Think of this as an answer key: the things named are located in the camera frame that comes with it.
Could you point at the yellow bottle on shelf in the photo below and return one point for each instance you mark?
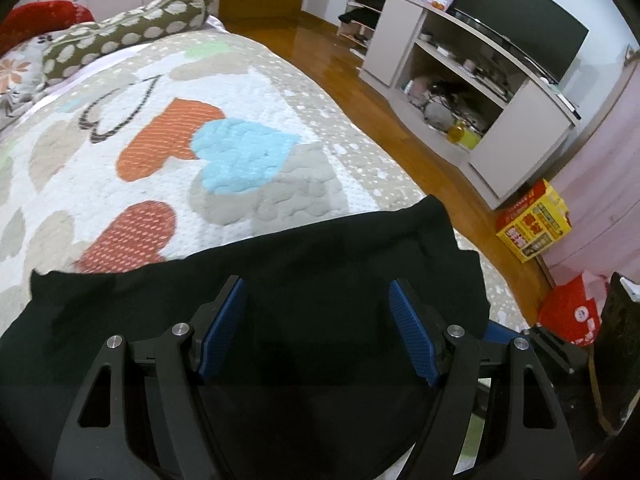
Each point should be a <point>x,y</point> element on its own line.
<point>461,133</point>

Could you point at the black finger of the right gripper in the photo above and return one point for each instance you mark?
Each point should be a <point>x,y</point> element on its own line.
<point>496,333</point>

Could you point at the black television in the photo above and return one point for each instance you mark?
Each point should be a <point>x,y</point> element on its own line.
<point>540,30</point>

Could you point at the olive polka dot bolster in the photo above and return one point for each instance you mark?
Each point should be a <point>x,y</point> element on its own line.
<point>84,43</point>

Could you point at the floral grey pillow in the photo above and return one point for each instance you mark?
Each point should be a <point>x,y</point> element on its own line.
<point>22,79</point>

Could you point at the black pants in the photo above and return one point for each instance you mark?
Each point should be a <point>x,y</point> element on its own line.
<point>316,382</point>

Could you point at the heart patterned quilt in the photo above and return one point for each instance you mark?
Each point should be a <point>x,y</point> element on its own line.
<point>196,141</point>

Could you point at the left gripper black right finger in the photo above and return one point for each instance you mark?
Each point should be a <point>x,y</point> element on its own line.
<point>495,414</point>

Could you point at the white tv cabinet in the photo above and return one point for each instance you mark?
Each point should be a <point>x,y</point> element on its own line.
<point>434,69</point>

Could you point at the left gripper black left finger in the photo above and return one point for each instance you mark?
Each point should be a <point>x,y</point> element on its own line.
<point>96,442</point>

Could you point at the yellow cardboard box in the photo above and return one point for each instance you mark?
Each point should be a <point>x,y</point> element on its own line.
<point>535,222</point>

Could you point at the red plastic bag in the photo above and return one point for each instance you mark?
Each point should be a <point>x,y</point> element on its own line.
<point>573,311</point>

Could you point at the red pillow behind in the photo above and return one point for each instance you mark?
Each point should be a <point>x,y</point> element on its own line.
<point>38,18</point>

